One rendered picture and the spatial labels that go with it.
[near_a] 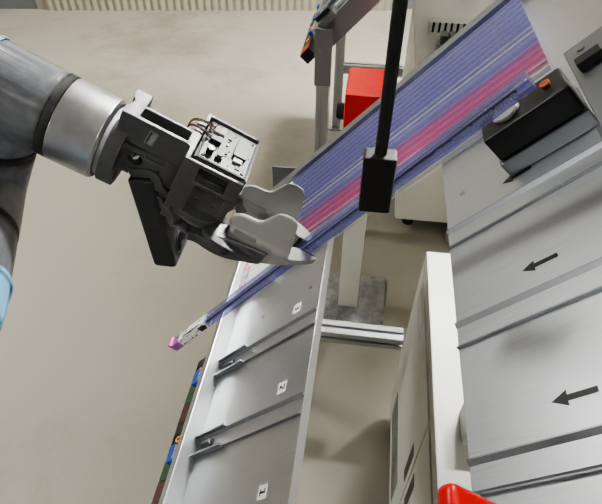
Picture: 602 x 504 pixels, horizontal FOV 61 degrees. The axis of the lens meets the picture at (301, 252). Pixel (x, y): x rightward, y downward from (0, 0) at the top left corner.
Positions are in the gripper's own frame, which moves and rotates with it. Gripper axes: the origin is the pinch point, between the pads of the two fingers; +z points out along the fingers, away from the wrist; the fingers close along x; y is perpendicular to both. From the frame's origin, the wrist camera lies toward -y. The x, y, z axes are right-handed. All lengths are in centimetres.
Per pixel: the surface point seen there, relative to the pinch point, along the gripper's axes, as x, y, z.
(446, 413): 3.8, -20.3, 34.7
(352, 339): 39, -55, 37
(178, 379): 39, -105, 8
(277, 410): -10.4, -12.1, 5.3
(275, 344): -1.0, -14.6, 4.4
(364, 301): 75, -79, 53
